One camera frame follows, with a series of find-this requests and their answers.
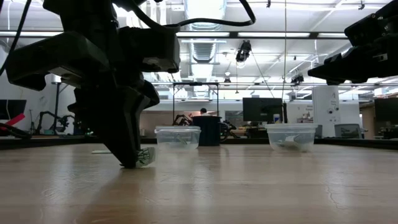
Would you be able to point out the black computer monitor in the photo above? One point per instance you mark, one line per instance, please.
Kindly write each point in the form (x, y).
(262, 109)

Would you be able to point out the black mug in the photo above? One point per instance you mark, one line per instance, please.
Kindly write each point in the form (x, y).
(210, 130)

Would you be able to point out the round clear plastic container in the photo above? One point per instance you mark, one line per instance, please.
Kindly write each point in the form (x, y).
(291, 127)

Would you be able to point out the white pillar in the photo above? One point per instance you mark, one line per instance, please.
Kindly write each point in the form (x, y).
(326, 109)

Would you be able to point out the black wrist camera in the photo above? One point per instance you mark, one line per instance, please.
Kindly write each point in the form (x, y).
(373, 28)
(149, 49)

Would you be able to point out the black background robot arms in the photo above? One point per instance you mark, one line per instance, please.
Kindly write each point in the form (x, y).
(54, 119)

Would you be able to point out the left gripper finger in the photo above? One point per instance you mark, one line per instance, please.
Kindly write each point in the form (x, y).
(118, 124)
(151, 95)

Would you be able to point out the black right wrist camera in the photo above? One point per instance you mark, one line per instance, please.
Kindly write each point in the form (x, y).
(373, 28)

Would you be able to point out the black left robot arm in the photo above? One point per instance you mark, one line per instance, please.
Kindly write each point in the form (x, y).
(87, 15)

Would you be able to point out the person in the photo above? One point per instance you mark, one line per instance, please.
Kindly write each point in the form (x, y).
(203, 112)

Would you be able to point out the silver ventilation duct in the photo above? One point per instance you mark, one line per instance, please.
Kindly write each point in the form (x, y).
(203, 9)

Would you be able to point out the rectangular clear plastic container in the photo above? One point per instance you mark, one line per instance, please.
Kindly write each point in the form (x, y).
(177, 128)

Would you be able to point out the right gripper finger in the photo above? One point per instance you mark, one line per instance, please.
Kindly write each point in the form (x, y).
(335, 81)
(334, 67)

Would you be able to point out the black background gantry frame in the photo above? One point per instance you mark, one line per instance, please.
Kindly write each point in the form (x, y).
(196, 83)

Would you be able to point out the dark monitor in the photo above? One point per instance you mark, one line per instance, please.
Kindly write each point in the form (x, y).
(386, 109)

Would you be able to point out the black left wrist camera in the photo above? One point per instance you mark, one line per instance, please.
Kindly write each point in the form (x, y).
(149, 49)

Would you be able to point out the black overhead camera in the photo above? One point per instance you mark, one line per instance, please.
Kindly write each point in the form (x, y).
(244, 51)

